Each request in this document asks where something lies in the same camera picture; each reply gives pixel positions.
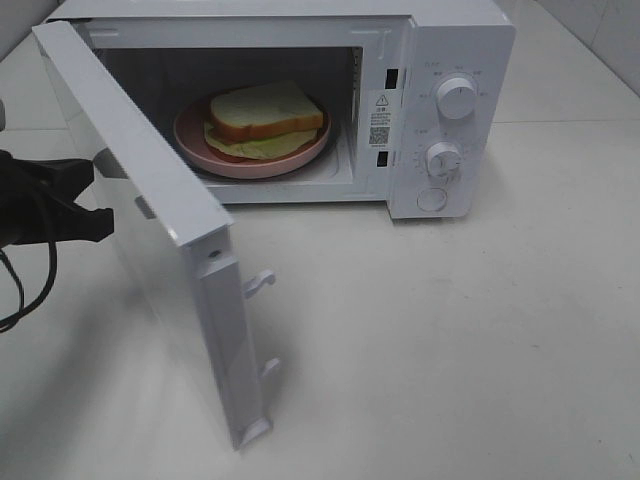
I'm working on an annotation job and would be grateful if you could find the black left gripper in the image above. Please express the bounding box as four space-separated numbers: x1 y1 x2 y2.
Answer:
0 99 114 245

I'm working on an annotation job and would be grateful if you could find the pink round plate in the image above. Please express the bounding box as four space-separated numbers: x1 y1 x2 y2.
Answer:
173 95 332 180

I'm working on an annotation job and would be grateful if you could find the white microwave door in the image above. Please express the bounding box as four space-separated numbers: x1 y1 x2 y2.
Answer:
33 21 275 449

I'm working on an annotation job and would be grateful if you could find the toy sandwich with lettuce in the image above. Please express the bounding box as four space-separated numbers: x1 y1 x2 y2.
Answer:
204 81 325 161

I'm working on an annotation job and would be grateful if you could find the round white door button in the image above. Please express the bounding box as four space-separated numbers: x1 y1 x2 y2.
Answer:
416 188 447 212

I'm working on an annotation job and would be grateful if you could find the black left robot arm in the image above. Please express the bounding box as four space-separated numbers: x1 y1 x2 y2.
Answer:
1 150 114 247

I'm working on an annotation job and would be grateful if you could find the white warning label sticker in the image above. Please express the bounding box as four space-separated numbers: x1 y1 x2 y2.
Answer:
366 89 400 149

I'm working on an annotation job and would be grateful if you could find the white microwave oven body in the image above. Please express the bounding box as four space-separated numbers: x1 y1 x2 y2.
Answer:
40 1 515 219

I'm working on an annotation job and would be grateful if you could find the lower white timer knob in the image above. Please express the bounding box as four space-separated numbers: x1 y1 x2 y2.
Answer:
426 141 462 177

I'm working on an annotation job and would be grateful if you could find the upper white power knob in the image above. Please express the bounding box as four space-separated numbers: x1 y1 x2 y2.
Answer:
436 74 477 120

